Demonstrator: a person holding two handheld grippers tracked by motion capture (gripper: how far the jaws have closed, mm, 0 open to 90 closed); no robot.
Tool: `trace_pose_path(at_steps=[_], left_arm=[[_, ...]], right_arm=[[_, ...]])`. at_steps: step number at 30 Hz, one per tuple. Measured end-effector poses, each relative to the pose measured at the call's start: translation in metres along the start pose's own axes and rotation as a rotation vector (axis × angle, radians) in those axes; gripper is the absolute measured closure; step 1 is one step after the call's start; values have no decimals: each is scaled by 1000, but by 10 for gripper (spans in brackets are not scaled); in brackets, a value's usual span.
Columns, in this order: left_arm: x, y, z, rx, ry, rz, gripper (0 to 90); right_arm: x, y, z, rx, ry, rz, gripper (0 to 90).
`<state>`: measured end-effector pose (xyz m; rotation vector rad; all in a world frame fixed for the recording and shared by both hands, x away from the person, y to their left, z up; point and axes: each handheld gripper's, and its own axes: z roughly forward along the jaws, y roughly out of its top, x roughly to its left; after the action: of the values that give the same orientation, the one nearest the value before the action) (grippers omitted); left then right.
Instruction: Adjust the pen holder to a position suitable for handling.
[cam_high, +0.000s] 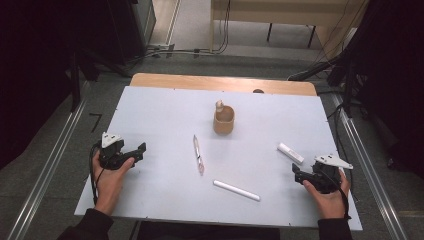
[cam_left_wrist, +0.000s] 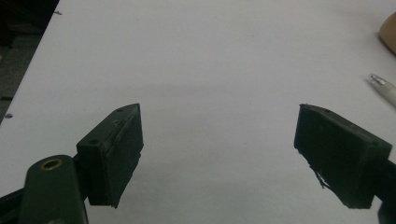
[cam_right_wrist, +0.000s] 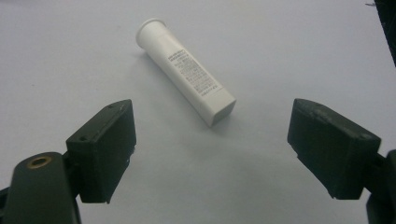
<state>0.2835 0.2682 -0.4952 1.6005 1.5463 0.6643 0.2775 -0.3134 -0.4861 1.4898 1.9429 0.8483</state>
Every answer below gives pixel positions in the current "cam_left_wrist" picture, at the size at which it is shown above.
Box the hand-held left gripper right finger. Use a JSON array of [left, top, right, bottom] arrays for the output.
[[293, 103, 393, 210]]

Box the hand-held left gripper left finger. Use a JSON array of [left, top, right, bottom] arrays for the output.
[[76, 103, 145, 209]]

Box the wooden pen holder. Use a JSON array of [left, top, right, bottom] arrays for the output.
[[378, 12, 396, 57]]

